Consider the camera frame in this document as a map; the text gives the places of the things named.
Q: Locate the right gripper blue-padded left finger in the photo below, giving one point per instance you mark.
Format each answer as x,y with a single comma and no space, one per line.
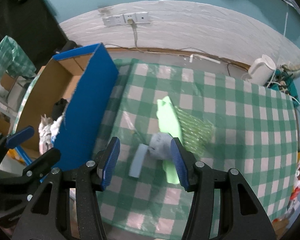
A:
47,216

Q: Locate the white wall socket strip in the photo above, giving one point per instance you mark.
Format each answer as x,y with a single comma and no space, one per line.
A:
127,19

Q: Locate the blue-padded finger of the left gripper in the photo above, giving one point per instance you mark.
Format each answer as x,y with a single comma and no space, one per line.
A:
12,141
35,172

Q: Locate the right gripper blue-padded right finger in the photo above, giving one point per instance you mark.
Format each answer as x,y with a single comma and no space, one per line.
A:
241,214

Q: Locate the black knit beanie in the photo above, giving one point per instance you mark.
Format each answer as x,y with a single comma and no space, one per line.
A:
58,108

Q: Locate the light green microfiber cloth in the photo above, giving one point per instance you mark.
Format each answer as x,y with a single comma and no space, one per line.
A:
169,123

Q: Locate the green white checkered tablecloth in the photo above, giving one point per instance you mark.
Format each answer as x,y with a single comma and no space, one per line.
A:
254,131

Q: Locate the green glittery mesh cloth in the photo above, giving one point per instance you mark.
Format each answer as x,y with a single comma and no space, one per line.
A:
197,133

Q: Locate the blue cardboard box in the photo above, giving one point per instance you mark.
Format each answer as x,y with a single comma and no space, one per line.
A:
86,77

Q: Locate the white blue striped cloth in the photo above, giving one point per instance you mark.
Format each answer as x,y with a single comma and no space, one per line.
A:
48,131

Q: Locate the grey sock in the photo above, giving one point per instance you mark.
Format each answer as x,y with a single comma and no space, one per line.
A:
160,146

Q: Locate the white electric kettle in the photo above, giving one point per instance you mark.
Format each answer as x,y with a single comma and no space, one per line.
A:
261,70

